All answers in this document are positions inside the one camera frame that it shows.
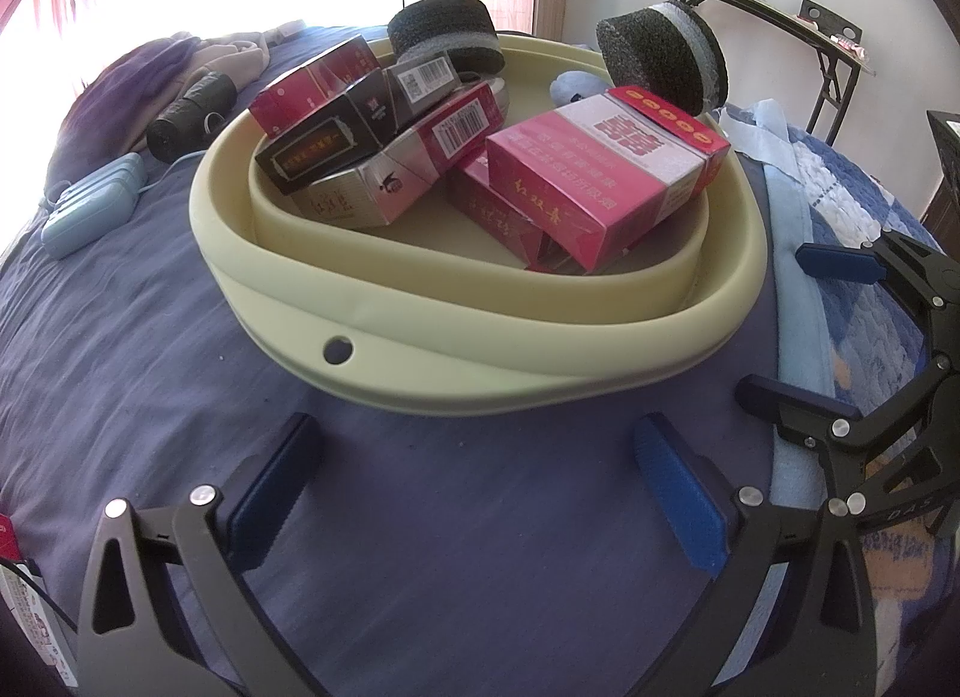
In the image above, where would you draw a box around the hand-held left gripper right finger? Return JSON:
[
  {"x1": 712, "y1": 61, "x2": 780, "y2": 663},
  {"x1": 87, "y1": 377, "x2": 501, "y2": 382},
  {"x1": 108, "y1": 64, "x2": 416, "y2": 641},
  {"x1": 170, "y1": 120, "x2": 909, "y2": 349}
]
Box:
[{"x1": 632, "y1": 411, "x2": 880, "y2": 697}]

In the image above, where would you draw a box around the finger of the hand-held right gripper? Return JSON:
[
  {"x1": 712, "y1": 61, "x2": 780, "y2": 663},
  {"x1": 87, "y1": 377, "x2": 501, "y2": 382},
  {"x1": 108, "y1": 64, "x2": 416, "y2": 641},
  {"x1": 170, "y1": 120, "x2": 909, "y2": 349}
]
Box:
[
  {"x1": 737, "y1": 350, "x2": 960, "y2": 499},
  {"x1": 795, "y1": 228, "x2": 960, "y2": 369}
]

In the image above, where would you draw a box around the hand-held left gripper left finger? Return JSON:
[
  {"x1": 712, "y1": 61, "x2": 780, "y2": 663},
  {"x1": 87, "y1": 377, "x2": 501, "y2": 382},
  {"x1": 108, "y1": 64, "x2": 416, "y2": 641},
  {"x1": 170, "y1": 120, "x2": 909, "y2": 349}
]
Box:
[{"x1": 75, "y1": 412, "x2": 326, "y2": 697}]

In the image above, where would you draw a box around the large pink red box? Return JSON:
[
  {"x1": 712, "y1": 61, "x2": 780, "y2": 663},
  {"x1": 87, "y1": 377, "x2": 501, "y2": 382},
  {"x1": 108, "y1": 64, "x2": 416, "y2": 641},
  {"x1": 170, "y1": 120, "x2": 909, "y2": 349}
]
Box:
[{"x1": 485, "y1": 85, "x2": 733, "y2": 273}]

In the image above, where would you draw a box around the pale yellow plastic basin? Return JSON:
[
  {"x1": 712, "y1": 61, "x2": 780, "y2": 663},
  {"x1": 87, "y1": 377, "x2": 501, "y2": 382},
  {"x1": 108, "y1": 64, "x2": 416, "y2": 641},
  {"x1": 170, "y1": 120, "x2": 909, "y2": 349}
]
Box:
[{"x1": 187, "y1": 29, "x2": 768, "y2": 417}]

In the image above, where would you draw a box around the black round sponge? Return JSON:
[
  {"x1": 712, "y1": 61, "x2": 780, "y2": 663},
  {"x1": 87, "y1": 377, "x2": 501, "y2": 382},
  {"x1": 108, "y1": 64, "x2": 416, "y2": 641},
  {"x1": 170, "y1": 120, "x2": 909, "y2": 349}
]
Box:
[
  {"x1": 387, "y1": 0, "x2": 503, "y2": 73},
  {"x1": 595, "y1": 0, "x2": 731, "y2": 115}
]

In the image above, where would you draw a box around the light blue plush ball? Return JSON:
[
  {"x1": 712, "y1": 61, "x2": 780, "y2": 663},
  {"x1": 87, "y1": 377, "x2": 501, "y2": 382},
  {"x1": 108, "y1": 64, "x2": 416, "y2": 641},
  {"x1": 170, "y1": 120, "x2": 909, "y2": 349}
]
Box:
[{"x1": 549, "y1": 68, "x2": 608, "y2": 106}]

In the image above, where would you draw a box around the dark red cardboard box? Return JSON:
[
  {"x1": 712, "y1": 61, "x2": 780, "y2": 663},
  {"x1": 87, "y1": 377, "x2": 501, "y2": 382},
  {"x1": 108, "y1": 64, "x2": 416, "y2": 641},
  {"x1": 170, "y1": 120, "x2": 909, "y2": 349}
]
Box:
[{"x1": 448, "y1": 153, "x2": 593, "y2": 275}]

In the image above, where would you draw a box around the black cardboard box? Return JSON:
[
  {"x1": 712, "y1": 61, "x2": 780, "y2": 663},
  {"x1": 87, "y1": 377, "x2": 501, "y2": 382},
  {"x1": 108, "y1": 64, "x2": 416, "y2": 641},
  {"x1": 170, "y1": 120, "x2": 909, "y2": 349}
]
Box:
[{"x1": 254, "y1": 70, "x2": 392, "y2": 196}]

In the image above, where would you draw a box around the silver and red box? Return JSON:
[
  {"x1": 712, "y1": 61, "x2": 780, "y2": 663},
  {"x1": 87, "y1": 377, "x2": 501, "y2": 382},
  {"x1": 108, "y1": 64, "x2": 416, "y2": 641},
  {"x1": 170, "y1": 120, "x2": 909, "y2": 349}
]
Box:
[{"x1": 290, "y1": 80, "x2": 506, "y2": 228}]

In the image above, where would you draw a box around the small red cardboard box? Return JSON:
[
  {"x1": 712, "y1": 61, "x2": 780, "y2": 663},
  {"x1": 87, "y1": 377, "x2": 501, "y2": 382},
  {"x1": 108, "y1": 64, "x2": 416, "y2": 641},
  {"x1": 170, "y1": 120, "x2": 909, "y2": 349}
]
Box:
[{"x1": 248, "y1": 36, "x2": 383, "y2": 138}]

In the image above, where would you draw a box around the grey barcode box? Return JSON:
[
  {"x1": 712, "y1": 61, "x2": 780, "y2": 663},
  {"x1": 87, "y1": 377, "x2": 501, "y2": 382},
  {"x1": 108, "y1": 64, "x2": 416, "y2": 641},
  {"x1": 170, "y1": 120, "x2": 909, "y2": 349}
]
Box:
[{"x1": 385, "y1": 52, "x2": 461, "y2": 122}]

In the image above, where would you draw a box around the blue checked quilt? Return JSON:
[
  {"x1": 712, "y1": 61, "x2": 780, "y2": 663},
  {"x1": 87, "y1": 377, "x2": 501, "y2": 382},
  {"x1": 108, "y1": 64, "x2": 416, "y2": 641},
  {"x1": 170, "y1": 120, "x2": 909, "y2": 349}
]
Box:
[{"x1": 776, "y1": 121, "x2": 960, "y2": 697}]

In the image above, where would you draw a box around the black furniture edge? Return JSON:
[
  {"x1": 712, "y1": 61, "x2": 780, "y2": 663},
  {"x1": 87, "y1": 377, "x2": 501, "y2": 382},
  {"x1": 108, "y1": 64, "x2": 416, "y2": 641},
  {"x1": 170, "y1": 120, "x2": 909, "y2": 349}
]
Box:
[{"x1": 926, "y1": 108, "x2": 960, "y2": 197}]

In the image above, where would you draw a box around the navy bed sheet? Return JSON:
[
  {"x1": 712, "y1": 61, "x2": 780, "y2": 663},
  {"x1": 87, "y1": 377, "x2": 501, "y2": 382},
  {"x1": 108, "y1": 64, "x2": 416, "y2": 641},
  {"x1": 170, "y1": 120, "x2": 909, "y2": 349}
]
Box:
[{"x1": 0, "y1": 26, "x2": 785, "y2": 697}]

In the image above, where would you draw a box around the red and white packet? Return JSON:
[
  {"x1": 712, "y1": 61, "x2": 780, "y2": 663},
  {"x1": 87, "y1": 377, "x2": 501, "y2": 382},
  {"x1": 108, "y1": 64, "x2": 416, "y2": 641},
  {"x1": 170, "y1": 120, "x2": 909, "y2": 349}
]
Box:
[{"x1": 0, "y1": 512, "x2": 80, "y2": 697}]

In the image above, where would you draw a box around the light blue power strip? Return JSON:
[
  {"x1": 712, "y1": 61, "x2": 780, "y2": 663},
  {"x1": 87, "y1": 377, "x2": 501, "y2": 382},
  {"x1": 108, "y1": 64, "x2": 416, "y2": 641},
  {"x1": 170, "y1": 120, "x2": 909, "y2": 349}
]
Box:
[{"x1": 40, "y1": 151, "x2": 144, "y2": 262}]

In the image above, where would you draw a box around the grey round container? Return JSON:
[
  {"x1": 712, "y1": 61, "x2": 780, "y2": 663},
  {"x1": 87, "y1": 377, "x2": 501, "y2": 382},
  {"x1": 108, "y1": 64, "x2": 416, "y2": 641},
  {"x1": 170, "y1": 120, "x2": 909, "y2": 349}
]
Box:
[{"x1": 457, "y1": 70, "x2": 515, "y2": 122}]

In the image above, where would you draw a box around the black rolled bag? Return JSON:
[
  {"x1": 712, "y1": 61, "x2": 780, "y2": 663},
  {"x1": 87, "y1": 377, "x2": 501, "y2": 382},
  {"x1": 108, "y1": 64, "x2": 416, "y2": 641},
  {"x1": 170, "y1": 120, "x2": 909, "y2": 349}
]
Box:
[{"x1": 145, "y1": 70, "x2": 240, "y2": 163}]

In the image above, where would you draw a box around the purple cloth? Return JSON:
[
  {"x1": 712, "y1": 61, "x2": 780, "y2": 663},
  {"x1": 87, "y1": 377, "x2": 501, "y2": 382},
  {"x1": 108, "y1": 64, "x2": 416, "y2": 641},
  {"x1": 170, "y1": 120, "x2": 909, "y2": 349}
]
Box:
[{"x1": 46, "y1": 35, "x2": 207, "y2": 179}]

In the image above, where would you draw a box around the beige clothing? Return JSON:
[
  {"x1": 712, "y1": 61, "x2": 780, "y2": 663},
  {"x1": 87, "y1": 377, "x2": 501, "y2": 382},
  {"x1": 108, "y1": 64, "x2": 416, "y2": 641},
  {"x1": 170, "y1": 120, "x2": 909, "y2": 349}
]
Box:
[{"x1": 166, "y1": 24, "x2": 305, "y2": 97}]

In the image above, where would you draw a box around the black thin cable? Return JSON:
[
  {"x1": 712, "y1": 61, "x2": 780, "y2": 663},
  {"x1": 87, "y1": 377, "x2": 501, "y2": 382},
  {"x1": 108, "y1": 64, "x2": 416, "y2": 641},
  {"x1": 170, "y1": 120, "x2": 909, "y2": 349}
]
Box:
[{"x1": 0, "y1": 553, "x2": 80, "y2": 630}]

